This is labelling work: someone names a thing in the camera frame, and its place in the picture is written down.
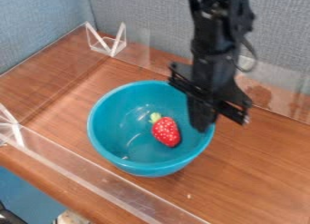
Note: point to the clear acrylic corner bracket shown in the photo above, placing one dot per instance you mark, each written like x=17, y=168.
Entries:
x=105, y=45

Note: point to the clear acrylic front barrier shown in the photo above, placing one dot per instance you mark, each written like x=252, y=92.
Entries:
x=43, y=160

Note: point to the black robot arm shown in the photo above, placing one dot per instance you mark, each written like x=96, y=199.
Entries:
x=222, y=22

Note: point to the red toy strawberry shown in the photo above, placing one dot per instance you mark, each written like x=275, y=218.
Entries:
x=164, y=130

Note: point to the clear acrylic barrier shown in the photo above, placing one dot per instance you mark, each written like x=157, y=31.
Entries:
x=43, y=160
x=278, y=90

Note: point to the blue plastic bowl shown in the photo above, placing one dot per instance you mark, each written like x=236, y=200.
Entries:
x=119, y=129

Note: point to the clear acrylic back barrier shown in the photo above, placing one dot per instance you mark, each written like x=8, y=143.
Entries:
x=278, y=90

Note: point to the clear acrylic left bracket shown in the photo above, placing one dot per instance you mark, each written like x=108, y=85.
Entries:
x=9, y=128

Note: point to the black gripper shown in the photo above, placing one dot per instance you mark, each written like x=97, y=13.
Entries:
x=207, y=83

